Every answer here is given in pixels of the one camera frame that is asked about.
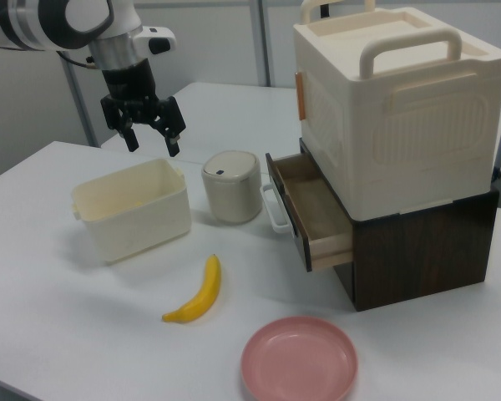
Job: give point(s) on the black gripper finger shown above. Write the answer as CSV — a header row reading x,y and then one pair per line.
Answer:
x,y
117,115
173,121

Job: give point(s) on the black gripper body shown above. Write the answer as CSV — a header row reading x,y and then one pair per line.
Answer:
x,y
129,87

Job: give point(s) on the cream plastic box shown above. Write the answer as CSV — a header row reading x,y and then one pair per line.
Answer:
x,y
142,225

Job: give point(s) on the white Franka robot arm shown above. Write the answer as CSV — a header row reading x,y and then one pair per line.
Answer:
x,y
33,25

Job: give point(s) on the large cream storage box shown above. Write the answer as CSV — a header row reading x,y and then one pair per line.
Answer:
x,y
401,117

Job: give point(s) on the beige lidded trash can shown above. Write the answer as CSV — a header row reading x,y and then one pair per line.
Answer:
x,y
234,196

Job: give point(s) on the yellow banana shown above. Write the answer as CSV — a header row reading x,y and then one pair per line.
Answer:
x,y
204,296

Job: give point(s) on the pink plastic plate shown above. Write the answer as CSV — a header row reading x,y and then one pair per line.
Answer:
x,y
300,359

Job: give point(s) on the dark wooden drawer cabinet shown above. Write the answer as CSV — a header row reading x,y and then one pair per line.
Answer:
x,y
421,259

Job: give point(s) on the grey metal partition post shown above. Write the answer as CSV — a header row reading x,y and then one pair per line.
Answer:
x,y
83,108
264,42

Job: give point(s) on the black stand post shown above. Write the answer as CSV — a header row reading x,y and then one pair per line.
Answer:
x,y
324,8

